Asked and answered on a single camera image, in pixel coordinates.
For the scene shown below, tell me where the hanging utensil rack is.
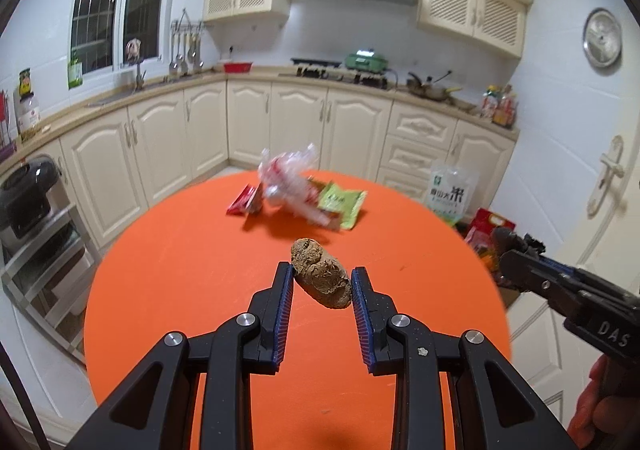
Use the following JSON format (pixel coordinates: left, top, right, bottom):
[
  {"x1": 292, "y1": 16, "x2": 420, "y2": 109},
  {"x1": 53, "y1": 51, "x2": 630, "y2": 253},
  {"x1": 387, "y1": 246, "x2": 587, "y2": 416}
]
[{"x1": 169, "y1": 7, "x2": 206, "y2": 78}]

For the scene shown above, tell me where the group of seasoning bottles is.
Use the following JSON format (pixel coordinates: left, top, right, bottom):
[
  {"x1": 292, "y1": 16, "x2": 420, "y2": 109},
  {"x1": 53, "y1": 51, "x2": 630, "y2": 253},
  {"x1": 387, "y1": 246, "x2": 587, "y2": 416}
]
[{"x1": 481, "y1": 85, "x2": 518, "y2": 128}]

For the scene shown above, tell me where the red gift box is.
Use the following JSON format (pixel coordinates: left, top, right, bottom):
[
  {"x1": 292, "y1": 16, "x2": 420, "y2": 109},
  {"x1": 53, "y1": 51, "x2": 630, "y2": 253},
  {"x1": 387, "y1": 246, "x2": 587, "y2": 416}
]
[{"x1": 465, "y1": 207, "x2": 518, "y2": 256}]

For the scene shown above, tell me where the black rice cooker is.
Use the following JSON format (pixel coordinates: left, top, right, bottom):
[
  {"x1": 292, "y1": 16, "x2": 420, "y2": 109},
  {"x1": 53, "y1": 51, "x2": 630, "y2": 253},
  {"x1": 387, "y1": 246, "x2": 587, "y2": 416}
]
[{"x1": 0, "y1": 155, "x2": 63, "y2": 238}]

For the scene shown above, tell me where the white door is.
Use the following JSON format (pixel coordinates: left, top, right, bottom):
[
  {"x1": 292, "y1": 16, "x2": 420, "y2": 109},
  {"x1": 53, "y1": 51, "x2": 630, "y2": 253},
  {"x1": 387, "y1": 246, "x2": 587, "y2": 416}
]
[{"x1": 507, "y1": 75, "x2": 640, "y2": 436}]

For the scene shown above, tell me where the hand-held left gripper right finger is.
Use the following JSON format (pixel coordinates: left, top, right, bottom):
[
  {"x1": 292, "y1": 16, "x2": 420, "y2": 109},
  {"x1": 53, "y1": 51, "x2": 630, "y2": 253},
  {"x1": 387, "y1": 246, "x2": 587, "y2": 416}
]
[{"x1": 350, "y1": 266, "x2": 581, "y2": 450}]

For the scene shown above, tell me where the white metal shelf rack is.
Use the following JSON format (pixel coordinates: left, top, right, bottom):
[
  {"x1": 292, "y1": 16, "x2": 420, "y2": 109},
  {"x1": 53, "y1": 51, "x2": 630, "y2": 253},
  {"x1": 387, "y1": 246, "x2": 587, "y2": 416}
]
[{"x1": 0, "y1": 202, "x2": 98, "y2": 366}]

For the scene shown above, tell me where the person's right hand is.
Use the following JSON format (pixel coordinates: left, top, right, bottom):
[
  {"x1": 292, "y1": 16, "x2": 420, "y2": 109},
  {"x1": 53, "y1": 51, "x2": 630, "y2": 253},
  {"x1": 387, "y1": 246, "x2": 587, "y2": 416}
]
[{"x1": 567, "y1": 357, "x2": 640, "y2": 450}]

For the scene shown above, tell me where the silver wall clock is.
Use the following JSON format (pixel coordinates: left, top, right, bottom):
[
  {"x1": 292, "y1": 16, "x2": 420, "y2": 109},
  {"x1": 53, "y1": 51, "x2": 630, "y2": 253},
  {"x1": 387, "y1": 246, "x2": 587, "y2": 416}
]
[{"x1": 583, "y1": 7, "x2": 623, "y2": 69}]

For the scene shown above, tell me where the green plastic bottle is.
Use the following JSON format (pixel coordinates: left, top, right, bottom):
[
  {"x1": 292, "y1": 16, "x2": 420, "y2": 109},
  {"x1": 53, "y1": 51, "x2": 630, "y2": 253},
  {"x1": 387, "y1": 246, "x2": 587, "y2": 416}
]
[{"x1": 67, "y1": 52, "x2": 83, "y2": 91}]

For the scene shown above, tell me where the black gas stove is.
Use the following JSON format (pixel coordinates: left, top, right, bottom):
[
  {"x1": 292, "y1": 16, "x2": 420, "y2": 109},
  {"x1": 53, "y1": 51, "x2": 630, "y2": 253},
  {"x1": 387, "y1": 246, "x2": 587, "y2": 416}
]
[{"x1": 278, "y1": 56, "x2": 391, "y2": 90}]

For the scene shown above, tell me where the clear bag with red print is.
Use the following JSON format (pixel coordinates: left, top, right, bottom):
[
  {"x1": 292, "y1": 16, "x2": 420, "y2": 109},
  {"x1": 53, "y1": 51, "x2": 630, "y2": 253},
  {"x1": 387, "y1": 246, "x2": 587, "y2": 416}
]
[{"x1": 257, "y1": 144, "x2": 333, "y2": 227}]

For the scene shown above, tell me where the large clear plastic jar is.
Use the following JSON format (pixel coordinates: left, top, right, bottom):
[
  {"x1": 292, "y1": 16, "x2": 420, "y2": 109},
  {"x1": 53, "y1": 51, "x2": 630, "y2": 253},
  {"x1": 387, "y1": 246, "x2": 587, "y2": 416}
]
[{"x1": 15, "y1": 92, "x2": 42, "y2": 136}]

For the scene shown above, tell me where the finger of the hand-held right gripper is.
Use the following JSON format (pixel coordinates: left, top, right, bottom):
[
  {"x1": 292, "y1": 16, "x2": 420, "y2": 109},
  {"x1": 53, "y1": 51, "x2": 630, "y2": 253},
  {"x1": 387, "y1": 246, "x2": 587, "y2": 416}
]
[
  {"x1": 497, "y1": 250, "x2": 581, "y2": 303},
  {"x1": 492, "y1": 227, "x2": 576, "y2": 276}
]

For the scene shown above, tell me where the red snack wrapper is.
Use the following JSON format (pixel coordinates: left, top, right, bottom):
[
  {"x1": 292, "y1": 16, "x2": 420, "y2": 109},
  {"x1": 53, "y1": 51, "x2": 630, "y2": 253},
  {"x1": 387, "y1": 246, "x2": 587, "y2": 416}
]
[{"x1": 226, "y1": 182, "x2": 264, "y2": 217}]

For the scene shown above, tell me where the cream door handle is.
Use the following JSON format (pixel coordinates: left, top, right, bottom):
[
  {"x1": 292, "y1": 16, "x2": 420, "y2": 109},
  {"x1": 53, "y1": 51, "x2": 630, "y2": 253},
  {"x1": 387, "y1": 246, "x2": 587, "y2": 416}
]
[{"x1": 587, "y1": 135, "x2": 626, "y2": 216}]

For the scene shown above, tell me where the metal wok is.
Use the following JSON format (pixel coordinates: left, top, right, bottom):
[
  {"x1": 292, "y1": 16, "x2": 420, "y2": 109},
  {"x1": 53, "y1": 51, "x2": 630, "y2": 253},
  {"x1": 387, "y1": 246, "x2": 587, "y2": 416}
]
[{"x1": 406, "y1": 71, "x2": 463, "y2": 102}]

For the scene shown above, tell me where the light green flat packet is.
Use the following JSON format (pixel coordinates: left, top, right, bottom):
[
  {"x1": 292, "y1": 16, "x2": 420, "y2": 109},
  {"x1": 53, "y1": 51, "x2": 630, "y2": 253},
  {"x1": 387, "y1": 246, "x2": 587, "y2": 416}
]
[{"x1": 317, "y1": 181, "x2": 368, "y2": 231}]

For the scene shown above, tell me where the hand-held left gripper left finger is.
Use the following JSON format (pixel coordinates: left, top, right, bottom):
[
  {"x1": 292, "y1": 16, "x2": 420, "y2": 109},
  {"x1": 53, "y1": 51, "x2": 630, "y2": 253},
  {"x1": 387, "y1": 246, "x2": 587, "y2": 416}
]
[{"x1": 65, "y1": 262, "x2": 296, "y2": 450}]

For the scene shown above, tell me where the round orange table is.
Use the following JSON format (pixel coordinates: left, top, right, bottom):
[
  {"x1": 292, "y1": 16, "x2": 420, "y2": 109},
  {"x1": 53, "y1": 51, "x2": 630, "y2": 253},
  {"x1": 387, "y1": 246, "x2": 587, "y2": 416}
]
[{"x1": 0, "y1": 80, "x2": 518, "y2": 426}]

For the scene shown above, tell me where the knife rack with red handles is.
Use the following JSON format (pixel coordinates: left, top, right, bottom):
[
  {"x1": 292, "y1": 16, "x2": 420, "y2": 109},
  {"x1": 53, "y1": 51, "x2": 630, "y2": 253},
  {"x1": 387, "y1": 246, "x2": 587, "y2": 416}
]
[{"x1": 0, "y1": 90, "x2": 18, "y2": 158}]

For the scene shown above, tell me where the clear rice bag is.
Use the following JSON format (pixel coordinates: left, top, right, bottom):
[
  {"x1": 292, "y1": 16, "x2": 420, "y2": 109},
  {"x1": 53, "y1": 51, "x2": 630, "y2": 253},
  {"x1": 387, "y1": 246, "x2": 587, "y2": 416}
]
[{"x1": 430, "y1": 165, "x2": 478, "y2": 226}]

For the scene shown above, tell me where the green electric pot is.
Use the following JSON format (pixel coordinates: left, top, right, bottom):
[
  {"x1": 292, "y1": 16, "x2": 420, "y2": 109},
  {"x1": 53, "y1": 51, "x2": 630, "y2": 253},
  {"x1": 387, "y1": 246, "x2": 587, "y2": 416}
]
[{"x1": 342, "y1": 48, "x2": 392, "y2": 71}]

